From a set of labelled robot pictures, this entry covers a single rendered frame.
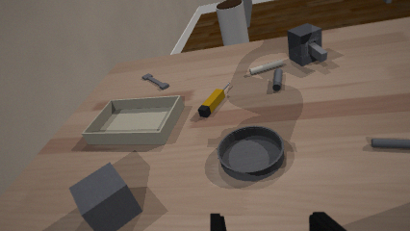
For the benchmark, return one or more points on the grey shallow rectangular tray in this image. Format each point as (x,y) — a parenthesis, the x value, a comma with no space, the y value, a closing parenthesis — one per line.
(148,120)

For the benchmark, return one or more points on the dark grey round shallow dish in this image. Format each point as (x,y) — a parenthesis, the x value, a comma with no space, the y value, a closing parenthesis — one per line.
(251,153)

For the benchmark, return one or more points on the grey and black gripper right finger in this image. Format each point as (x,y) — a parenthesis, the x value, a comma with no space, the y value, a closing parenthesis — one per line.
(320,221)

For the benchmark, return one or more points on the white cylindrical rod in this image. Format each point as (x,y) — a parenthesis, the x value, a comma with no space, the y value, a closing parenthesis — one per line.
(264,67)

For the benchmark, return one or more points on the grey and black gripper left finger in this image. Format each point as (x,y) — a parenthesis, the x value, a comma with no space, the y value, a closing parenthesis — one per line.
(217,222)

